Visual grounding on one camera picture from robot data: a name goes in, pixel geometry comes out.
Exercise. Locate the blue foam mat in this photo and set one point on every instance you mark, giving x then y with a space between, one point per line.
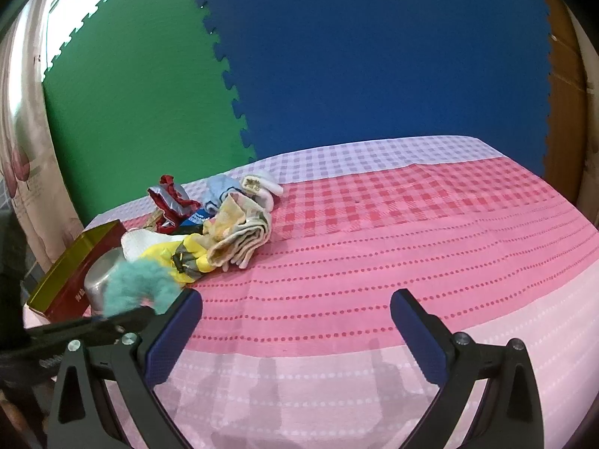
320 72

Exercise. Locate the white sock pair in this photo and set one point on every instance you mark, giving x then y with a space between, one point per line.
262 188

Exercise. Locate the blue black sachet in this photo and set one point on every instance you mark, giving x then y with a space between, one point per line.
194 224

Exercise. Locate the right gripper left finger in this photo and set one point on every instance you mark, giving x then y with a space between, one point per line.
83 415

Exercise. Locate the green foam mat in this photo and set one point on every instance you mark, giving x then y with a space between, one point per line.
137 93

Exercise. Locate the wooden door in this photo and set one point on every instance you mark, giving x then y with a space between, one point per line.
566 138

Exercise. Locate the teal fluffy sock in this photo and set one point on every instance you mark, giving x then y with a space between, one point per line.
137 284

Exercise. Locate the cream white cloth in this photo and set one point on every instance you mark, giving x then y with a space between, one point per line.
135 242

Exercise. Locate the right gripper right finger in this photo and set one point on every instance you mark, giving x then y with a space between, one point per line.
509 414

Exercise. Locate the pink checkered tablecloth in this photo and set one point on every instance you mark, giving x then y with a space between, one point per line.
299 350

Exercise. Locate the red gold tin box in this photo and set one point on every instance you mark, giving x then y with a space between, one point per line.
60 295

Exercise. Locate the cotton swab bag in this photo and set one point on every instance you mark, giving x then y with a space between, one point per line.
153 220

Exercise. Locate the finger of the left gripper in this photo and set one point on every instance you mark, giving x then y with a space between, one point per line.
35 355

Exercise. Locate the yellow grey sock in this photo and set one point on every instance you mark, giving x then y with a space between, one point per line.
186 260

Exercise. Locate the steel bowl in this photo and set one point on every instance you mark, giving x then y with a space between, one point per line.
95 281

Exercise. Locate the floral curtain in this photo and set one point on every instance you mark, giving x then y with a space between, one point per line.
29 164

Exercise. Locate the red silver snack wrapper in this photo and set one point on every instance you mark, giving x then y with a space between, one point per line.
173 203

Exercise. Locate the light blue fluffy sock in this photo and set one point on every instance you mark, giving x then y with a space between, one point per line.
216 189

